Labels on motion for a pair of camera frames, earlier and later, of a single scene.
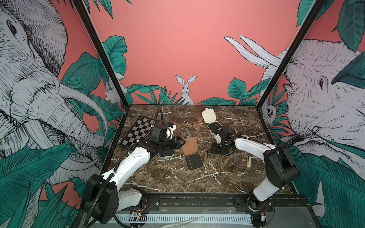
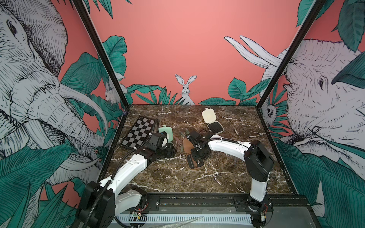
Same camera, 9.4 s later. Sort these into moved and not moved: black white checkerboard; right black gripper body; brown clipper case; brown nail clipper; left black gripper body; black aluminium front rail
Moved: right black gripper body; left black gripper body
Not moved: brown clipper case; brown nail clipper; black white checkerboard; black aluminium front rail
